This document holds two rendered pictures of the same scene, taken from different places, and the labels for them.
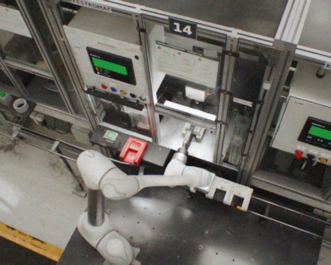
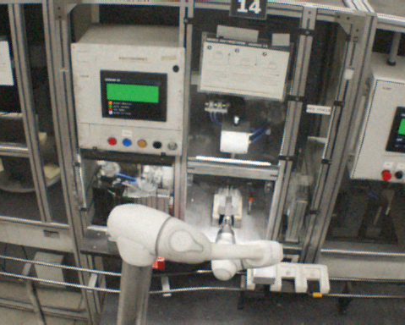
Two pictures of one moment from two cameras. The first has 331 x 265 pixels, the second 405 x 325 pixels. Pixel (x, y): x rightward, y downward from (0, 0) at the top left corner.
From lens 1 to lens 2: 0.94 m
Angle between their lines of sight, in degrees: 28
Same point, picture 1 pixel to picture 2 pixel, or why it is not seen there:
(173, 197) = (218, 312)
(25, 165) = not seen: outside the picture
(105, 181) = (171, 229)
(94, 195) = (139, 279)
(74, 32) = (86, 49)
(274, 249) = not seen: outside the picture
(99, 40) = (123, 52)
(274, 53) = (357, 22)
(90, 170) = (139, 223)
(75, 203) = not seen: outside the picture
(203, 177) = (273, 247)
